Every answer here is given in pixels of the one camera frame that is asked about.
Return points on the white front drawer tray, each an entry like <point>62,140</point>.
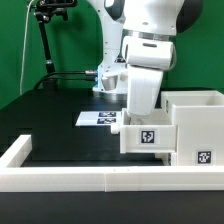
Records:
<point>168,159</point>

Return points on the white marker tag plate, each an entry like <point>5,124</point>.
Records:
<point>98,118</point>

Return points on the white drawer cabinet box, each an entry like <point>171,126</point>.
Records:
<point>199,118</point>

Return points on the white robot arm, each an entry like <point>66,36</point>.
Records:
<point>138,48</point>

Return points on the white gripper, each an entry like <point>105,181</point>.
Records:
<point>143,88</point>

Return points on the white U-shaped table frame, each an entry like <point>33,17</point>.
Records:
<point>15,177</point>

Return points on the white drawer tray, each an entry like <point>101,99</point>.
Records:
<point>168,159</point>
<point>155,134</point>

